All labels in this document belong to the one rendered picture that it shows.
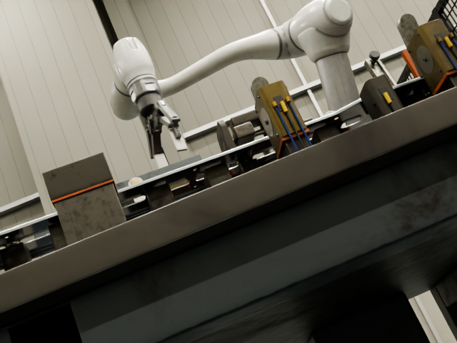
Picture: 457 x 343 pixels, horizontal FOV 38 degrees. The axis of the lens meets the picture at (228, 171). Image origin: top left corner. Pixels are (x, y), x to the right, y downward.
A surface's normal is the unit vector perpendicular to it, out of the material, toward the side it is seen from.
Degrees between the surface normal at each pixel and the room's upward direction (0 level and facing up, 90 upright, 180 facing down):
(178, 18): 90
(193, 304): 90
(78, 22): 90
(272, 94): 90
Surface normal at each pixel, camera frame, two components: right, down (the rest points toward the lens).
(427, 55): -0.93, 0.33
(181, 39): -0.07, -0.36
